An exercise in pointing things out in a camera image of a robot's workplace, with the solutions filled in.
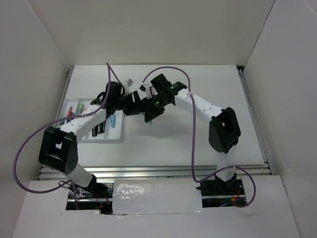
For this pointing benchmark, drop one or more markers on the pink cap black highlighter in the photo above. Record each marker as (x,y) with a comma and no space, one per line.
(95,131)

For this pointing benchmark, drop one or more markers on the yellow cap black highlighter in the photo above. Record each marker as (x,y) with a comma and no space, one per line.
(101,128)

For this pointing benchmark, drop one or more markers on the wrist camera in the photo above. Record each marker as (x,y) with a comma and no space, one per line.
(126,86)
(148,89)

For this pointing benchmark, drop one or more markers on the red gel pen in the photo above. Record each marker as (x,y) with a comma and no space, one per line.
(70,112)

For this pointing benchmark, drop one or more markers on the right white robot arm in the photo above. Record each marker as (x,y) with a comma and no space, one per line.
(224,130)

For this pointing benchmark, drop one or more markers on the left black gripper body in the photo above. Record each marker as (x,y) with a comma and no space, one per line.
(125,102)

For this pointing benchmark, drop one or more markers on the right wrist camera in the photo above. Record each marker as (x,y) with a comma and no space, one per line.
(148,89)

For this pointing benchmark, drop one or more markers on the mint L-point highlighter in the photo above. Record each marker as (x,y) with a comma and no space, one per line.
(80,108)

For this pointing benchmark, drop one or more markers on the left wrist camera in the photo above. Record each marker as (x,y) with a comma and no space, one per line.
(126,86)

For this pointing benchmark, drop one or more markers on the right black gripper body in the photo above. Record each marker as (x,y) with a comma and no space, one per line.
(155,105)

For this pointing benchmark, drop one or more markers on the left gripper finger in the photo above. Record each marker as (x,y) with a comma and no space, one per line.
(137,102)
(131,112)

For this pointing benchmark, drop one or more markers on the white foil cover sheet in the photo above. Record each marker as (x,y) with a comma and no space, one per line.
(156,196)

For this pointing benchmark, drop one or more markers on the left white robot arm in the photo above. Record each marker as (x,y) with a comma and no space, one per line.
(59,145)

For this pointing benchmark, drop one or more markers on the white compartment tray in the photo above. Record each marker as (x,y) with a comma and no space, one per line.
(110,135)

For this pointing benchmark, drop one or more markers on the aluminium frame rail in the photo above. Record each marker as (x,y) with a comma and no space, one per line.
(163,149)

